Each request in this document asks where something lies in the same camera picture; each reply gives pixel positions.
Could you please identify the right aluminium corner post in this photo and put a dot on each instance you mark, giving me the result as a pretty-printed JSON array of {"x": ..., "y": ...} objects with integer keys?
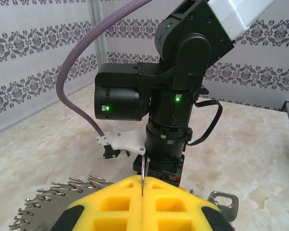
[{"x": 97, "y": 14}]

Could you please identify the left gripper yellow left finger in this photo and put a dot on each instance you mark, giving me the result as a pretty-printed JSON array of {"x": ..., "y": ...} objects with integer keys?
[{"x": 120, "y": 190}]

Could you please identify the silver metal key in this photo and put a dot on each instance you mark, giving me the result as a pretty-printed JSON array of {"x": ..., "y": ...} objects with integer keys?
[{"x": 231, "y": 207}]

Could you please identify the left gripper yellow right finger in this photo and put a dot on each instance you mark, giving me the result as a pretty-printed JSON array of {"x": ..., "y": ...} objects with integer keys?
[{"x": 173, "y": 192}]

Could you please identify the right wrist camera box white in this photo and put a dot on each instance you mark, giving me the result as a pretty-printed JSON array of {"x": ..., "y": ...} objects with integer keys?
[{"x": 125, "y": 142}]

